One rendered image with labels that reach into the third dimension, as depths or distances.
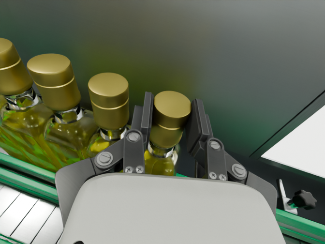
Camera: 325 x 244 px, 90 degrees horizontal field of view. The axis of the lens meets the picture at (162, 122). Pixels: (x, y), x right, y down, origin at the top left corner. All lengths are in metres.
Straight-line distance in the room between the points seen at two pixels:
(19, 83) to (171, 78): 0.19
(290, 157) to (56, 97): 0.39
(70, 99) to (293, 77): 0.27
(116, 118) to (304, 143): 0.32
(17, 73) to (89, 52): 0.13
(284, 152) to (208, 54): 0.24
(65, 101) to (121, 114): 0.06
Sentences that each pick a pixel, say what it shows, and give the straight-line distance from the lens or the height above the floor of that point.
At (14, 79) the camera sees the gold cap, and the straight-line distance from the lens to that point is 0.22.
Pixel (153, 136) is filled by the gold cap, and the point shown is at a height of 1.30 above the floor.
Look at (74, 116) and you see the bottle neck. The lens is 0.21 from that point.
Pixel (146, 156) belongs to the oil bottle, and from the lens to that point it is 0.19.
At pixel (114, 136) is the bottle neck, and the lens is 0.18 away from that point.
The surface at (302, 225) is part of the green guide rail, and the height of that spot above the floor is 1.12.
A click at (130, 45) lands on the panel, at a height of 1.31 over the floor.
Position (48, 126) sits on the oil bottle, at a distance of 0.23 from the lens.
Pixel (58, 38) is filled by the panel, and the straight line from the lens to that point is 0.34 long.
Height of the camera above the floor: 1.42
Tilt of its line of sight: 48 degrees down
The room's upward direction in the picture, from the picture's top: 14 degrees clockwise
